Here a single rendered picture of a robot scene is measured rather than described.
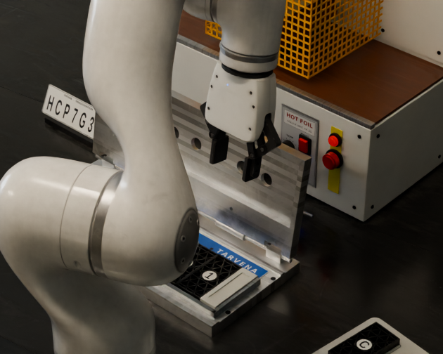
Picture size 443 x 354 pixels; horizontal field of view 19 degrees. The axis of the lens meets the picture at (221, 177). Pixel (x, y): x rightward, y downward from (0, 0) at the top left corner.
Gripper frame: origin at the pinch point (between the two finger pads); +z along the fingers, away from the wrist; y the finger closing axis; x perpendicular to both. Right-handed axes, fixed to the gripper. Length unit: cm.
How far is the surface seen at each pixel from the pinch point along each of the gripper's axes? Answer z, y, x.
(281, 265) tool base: 18.2, 5.8, 7.6
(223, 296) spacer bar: 19.2, 5.4, -5.0
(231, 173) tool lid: 7.4, -6.7, 7.6
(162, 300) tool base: 21.7, -2.0, -10.4
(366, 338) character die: 19.1, 26.0, 3.6
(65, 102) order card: 14, -51, 12
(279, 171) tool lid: 3.2, 2.4, 7.9
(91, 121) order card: 14.7, -44.3, 11.9
